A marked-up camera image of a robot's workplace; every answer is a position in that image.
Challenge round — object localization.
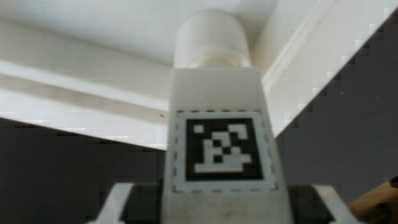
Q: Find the white square tabletop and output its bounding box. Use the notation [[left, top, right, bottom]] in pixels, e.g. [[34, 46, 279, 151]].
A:
[[0, 0, 398, 148]]

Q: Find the white table leg with tag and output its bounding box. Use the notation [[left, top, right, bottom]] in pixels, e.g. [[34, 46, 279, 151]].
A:
[[162, 10, 293, 224]]

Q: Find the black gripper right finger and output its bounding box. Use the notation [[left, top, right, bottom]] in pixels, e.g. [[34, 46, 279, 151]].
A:
[[288, 184, 364, 224]]

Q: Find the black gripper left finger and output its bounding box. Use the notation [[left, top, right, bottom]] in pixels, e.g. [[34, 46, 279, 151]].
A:
[[87, 182, 162, 224]]

